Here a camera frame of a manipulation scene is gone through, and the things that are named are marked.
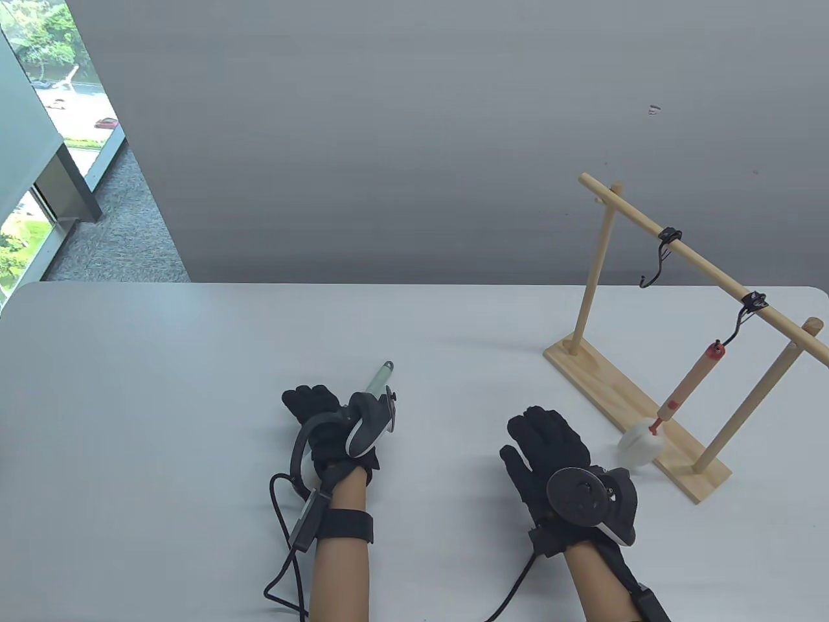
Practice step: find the person's right hand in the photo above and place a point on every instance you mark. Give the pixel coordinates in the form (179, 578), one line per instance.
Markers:
(550, 447)

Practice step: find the wooden hanging rack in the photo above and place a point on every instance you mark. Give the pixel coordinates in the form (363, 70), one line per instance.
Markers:
(602, 376)

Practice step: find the grey right hand controller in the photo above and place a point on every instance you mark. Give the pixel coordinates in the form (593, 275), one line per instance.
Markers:
(583, 495)

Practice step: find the person's left forearm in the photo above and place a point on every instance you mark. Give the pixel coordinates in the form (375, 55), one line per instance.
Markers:
(340, 580)

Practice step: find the grey hand controller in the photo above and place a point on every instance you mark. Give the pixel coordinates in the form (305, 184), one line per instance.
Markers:
(369, 424)
(583, 495)

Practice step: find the black metal s-hook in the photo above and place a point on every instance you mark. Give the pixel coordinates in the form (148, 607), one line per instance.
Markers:
(754, 301)
(668, 234)

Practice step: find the glass window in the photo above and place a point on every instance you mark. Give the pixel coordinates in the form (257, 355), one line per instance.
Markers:
(52, 39)

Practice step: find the grey left hand controller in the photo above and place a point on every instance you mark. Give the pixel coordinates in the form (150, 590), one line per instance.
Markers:
(369, 424)

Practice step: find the person's right forearm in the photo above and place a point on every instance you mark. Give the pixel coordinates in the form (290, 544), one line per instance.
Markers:
(596, 583)

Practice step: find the grey window frame post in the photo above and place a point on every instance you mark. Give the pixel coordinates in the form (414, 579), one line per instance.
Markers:
(71, 188)

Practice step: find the grey left wrist sensor box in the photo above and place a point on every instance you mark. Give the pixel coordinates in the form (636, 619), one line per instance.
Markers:
(303, 521)

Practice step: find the person's left hand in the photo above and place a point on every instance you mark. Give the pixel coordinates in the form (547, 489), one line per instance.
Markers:
(317, 405)

